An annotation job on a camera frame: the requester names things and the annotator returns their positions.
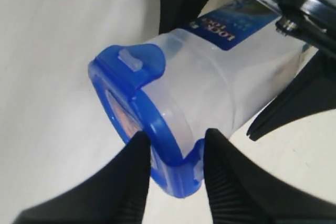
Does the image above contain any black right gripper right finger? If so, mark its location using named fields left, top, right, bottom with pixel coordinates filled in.
left=204, top=129, right=335, bottom=223

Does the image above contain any clear plastic tall container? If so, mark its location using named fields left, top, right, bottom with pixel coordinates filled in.
left=143, top=0, right=309, bottom=157

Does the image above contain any blue container lid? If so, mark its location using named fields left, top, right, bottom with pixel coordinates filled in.
left=88, top=44, right=203, bottom=198

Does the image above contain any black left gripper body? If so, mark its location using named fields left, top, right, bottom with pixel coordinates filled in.
left=215, top=0, right=336, bottom=59

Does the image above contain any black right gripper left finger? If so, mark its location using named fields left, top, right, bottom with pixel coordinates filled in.
left=14, top=132, right=151, bottom=223

